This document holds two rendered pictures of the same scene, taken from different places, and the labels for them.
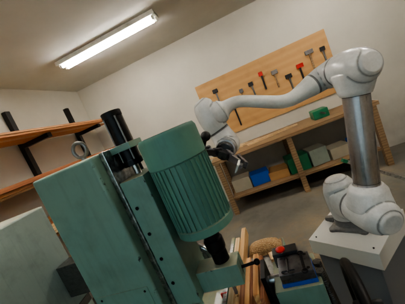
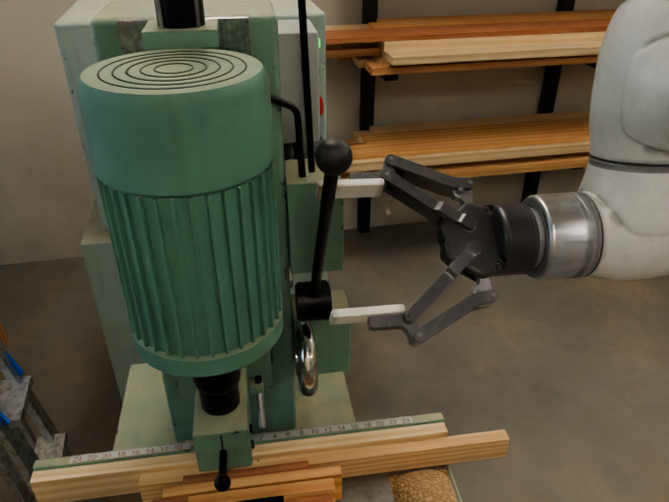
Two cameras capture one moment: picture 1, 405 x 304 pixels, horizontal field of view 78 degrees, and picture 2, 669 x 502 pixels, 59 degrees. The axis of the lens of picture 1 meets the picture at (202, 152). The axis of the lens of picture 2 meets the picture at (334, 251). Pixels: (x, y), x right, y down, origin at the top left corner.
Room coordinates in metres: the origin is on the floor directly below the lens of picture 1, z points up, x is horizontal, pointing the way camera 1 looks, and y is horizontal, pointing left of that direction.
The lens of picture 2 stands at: (0.63, -0.49, 1.65)
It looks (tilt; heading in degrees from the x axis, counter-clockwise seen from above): 32 degrees down; 66
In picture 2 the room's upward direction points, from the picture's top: straight up
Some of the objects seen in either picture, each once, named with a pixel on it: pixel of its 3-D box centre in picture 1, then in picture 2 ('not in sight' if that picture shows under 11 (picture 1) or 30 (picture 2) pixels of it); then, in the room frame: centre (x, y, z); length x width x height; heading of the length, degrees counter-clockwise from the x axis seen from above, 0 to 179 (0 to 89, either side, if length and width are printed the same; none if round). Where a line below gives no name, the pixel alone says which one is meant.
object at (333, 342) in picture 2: not in sight; (321, 333); (0.92, 0.21, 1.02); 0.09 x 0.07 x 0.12; 164
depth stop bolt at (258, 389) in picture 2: not in sight; (257, 402); (0.78, 0.12, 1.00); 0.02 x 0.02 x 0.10; 74
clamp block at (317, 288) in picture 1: (299, 283); not in sight; (0.70, -0.12, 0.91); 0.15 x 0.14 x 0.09; 164
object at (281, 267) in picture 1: (292, 262); not in sight; (0.70, -0.12, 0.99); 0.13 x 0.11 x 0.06; 164
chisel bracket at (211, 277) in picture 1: (222, 272); (225, 414); (0.73, 0.09, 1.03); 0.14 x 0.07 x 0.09; 74
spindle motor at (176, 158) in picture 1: (186, 179); (194, 215); (0.72, 0.08, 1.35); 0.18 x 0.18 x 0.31
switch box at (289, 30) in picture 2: not in sight; (296, 81); (0.95, 0.34, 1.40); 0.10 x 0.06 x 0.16; 74
